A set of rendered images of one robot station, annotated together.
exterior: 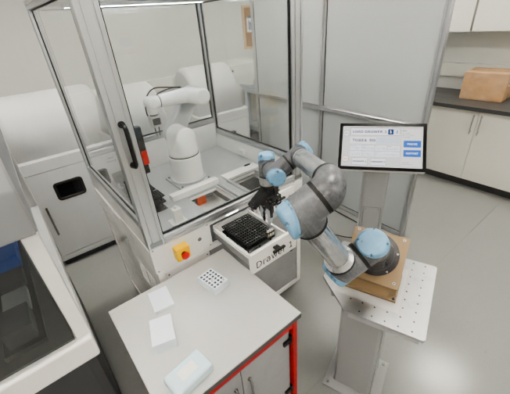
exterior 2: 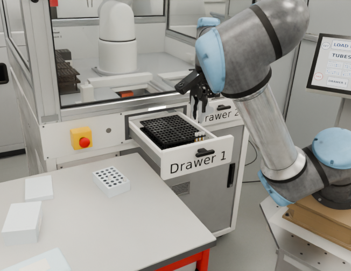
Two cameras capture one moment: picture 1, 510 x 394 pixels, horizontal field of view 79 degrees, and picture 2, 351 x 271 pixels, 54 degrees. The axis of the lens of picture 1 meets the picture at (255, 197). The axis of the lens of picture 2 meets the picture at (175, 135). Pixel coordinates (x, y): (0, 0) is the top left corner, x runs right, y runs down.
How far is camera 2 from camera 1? 0.39 m
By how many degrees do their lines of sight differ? 7
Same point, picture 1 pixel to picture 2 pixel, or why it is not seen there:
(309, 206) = (244, 33)
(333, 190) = (286, 13)
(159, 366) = (3, 259)
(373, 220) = not seen: hidden behind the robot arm
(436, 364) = not seen: outside the picture
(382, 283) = (342, 220)
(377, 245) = (344, 149)
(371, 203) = not seen: hidden behind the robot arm
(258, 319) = (155, 234)
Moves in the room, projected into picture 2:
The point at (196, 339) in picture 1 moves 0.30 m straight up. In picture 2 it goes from (64, 240) to (53, 147)
